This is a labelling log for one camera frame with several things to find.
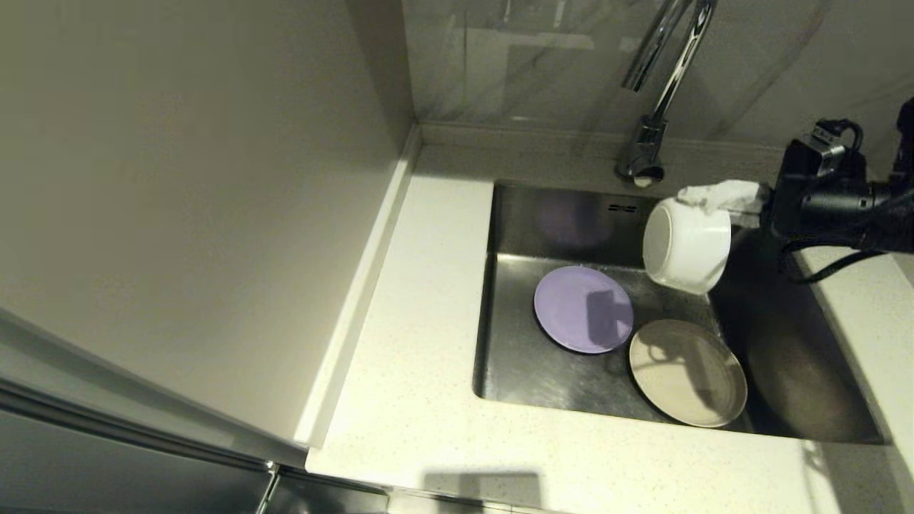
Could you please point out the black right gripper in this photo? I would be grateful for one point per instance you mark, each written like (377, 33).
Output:
(785, 203)

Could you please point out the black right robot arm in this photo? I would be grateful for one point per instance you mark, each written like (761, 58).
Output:
(871, 207)

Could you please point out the beige tall cabinet panel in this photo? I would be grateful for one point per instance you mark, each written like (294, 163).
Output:
(178, 178)

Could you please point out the grey glossy cabinet door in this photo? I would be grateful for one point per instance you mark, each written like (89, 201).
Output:
(107, 471)

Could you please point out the beige plate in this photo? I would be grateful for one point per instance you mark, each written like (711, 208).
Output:
(685, 371)

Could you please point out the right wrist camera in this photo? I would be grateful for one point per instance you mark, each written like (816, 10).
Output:
(828, 146)

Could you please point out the purple plate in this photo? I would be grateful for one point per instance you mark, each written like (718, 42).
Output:
(571, 307)

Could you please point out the chrome gooseneck faucet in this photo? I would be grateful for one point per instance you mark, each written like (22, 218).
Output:
(678, 57)

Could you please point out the stainless steel sink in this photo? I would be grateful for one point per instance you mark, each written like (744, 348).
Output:
(543, 378)

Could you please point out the under-counter cabinet front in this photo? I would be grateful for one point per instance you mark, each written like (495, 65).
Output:
(328, 498)

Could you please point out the white bowl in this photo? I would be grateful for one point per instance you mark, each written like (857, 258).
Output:
(685, 246)

